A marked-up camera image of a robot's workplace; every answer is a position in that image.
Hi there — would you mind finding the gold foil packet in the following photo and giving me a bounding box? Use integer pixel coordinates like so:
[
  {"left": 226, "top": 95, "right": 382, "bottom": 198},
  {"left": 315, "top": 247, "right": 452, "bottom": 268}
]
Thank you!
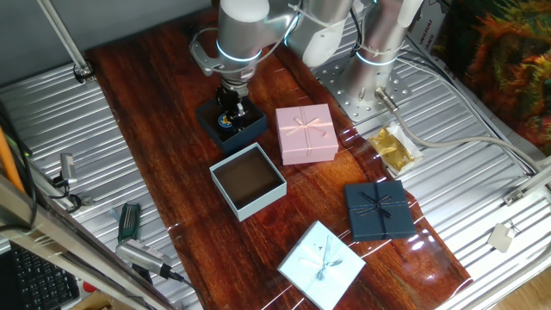
[{"left": 368, "top": 121, "right": 425, "bottom": 178}]

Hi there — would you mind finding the brown cardboard box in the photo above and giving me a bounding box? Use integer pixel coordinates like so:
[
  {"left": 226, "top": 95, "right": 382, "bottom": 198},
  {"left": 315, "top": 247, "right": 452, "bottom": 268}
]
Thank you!
[{"left": 71, "top": 290, "right": 115, "bottom": 310}]

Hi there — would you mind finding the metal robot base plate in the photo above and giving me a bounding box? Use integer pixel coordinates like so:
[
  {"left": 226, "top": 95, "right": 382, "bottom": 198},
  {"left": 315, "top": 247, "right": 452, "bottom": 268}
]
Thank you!
[{"left": 313, "top": 55, "right": 412, "bottom": 122}]

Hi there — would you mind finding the black disc with blue emblem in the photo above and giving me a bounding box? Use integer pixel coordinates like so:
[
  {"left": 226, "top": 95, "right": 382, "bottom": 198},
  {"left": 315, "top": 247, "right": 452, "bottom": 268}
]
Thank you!
[{"left": 216, "top": 112, "right": 236, "bottom": 130}]

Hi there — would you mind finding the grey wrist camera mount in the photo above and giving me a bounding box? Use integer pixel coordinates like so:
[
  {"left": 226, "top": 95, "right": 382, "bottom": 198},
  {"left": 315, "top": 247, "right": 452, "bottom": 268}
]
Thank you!
[{"left": 189, "top": 40, "right": 223, "bottom": 78}]

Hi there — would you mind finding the small white tag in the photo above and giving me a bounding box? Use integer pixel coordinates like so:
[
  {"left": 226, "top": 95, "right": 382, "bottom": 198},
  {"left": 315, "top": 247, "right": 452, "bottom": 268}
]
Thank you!
[{"left": 486, "top": 221, "right": 520, "bottom": 254}]

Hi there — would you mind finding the light blue gift box with ribbon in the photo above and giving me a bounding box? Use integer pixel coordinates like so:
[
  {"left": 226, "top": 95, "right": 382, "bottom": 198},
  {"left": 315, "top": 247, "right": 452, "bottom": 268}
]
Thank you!
[{"left": 276, "top": 220, "right": 367, "bottom": 310}]

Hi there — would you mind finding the pink gift box with ribbon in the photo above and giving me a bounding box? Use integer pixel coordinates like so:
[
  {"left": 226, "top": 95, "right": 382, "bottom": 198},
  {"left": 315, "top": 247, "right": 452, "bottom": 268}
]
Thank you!
[{"left": 275, "top": 102, "right": 340, "bottom": 167}]

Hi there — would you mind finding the green hex key set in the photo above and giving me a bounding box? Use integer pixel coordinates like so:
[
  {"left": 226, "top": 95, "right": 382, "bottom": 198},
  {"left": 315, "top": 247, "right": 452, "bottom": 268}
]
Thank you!
[{"left": 116, "top": 202, "right": 142, "bottom": 243}]

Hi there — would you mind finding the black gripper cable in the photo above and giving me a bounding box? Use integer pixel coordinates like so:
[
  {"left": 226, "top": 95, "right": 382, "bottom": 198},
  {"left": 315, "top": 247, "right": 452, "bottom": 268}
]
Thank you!
[{"left": 349, "top": 6, "right": 363, "bottom": 47}]

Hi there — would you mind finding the metal stand pole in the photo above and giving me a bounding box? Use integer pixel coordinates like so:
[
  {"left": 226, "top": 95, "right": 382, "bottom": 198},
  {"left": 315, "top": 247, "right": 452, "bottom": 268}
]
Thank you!
[{"left": 36, "top": 0, "right": 96, "bottom": 85}]

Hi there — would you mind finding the black loose cable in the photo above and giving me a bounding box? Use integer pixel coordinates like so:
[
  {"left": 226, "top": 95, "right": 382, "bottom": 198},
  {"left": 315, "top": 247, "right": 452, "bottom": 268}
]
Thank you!
[{"left": 0, "top": 101, "right": 38, "bottom": 229}]

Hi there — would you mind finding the dark navy open box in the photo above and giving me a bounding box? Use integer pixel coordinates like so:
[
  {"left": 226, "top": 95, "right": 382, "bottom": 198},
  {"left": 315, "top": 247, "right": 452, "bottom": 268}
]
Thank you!
[{"left": 195, "top": 96, "right": 269, "bottom": 156}]

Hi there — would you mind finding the metal frame bar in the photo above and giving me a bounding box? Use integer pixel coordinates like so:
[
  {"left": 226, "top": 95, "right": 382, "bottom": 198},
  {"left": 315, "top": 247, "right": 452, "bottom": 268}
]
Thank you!
[{"left": 0, "top": 171, "right": 173, "bottom": 310}]

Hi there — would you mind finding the grey robot base hose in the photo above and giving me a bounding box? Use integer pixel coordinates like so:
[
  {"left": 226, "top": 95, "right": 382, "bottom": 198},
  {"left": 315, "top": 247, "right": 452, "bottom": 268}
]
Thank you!
[{"left": 374, "top": 85, "right": 546, "bottom": 173}]

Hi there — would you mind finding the orange pole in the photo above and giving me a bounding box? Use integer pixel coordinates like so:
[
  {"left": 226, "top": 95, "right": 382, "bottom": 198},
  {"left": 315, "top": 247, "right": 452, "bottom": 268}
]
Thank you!
[{"left": 0, "top": 127, "right": 25, "bottom": 193}]

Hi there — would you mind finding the colourful printed banner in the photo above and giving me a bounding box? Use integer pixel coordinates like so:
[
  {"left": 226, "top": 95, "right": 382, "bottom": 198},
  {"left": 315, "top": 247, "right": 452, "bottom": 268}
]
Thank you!
[{"left": 404, "top": 0, "right": 551, "bottom": 158}]

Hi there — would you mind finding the black keyboard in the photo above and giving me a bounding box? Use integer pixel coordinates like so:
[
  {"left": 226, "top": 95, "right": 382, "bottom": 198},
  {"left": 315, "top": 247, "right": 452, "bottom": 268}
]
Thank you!
[{"left": 8, "top": 243, "right": 82, "bottom": 310}]

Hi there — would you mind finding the navy gift box with ribbon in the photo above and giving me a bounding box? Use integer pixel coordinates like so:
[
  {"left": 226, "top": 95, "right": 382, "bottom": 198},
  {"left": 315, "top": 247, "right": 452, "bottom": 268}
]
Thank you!
[{"left": 343, "top": 179, "right": 418, "bottom": 242}]

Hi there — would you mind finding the small clamped silver camera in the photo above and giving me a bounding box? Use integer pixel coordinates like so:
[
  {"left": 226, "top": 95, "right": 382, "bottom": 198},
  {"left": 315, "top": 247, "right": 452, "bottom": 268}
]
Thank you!
[{"left": 49, "top": 152, "right": 95, "bottom": 213}]

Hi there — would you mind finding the light blue open box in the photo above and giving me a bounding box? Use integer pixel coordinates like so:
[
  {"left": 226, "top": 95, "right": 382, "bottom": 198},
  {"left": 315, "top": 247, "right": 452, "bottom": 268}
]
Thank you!
[{"left": 209, "top": 142, "right": 288, "bottom": 223}]

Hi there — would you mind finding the glossy wood grain mat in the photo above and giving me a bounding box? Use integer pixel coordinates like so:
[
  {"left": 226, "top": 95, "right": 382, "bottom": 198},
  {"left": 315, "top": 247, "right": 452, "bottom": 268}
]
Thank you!
[{"left": 84, "top": 2, "right": 474, "bottom": 310}]

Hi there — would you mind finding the aluminium corner bracket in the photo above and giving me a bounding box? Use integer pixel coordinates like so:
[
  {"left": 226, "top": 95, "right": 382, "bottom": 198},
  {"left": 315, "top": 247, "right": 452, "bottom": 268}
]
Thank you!
[{"left": 502, "top": 163, "right": 551, "bottom": 207}]

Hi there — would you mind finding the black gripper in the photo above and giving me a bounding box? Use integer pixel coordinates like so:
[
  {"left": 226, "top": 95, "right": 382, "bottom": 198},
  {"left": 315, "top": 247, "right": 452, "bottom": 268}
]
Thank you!
[{"left": 214, "top": 84, "right": 251, "bottom": 133}]

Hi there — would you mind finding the silver ribbed camera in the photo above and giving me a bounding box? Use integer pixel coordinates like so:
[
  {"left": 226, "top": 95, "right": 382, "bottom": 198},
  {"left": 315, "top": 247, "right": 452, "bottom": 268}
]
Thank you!
[{"left": 115, "top": 239, "right": 186, "bottom": 283}]

